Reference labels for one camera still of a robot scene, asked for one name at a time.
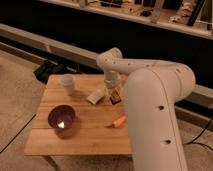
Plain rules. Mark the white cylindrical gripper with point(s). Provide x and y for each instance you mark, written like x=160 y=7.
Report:
x=112 y=79

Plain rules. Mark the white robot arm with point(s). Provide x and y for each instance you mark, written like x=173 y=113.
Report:
x=150 y=92

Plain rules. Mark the white sponge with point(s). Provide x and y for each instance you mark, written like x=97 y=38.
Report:
x=96 y=96

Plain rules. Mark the orange carrot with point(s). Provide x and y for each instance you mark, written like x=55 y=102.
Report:
x=117 y=122

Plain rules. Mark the translucent plastic cup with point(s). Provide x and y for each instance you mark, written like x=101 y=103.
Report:
x=67 y=81

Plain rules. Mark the wooden table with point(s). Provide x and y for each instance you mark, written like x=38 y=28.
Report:
x=88 y=135

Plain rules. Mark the dark purple bowl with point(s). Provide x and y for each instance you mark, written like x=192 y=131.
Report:
x=61 y=117

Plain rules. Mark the black box on floor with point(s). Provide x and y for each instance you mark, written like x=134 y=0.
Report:
x=48 y=68

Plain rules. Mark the long grey bench rail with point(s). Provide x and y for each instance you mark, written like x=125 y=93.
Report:
x=202 y=95

